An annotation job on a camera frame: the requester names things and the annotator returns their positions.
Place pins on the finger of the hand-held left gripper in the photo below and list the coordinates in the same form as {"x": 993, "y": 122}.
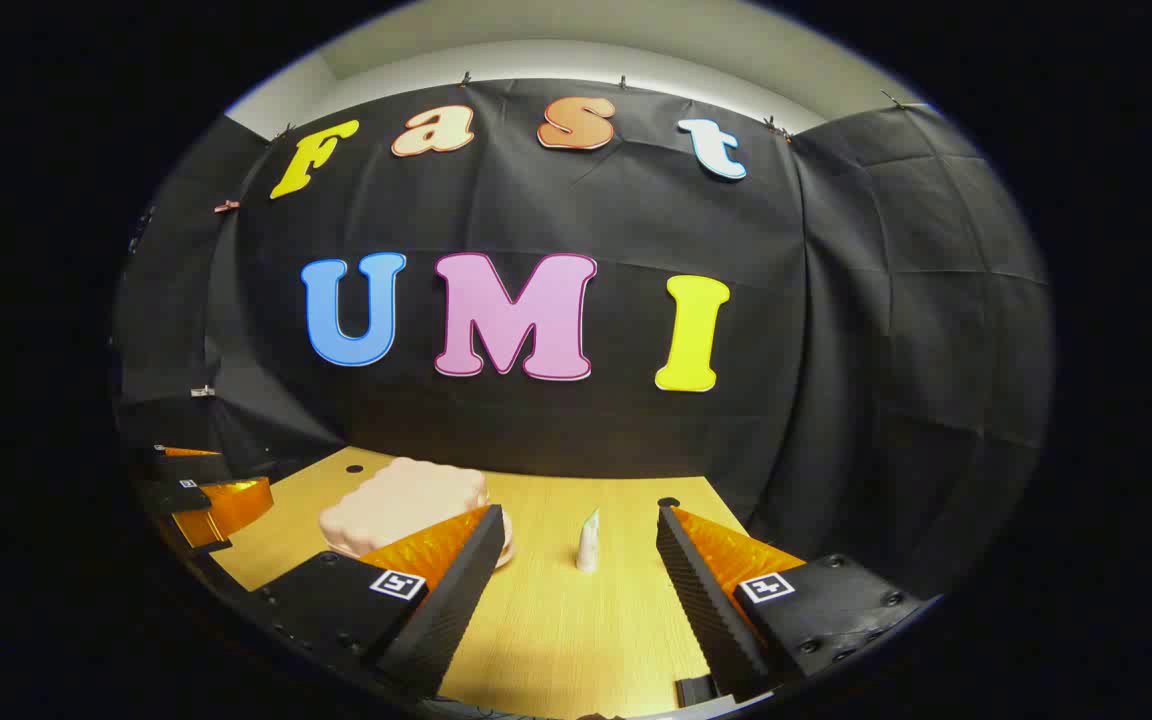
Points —
{"x": 186, "y": 466}
{"x": 226, "y": 505}

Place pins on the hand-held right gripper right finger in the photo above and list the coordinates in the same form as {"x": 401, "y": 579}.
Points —
{"x": 701, "y": 600}

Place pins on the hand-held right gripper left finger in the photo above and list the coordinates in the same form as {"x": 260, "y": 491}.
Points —
{"x": 456, "y": 590}

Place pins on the pink scalloped suitcase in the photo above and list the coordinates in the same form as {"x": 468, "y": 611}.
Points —
{"x": 396, "y": 500}

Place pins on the white green gradient tube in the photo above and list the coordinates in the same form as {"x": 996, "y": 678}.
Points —
{"x": 588, "y": 550}

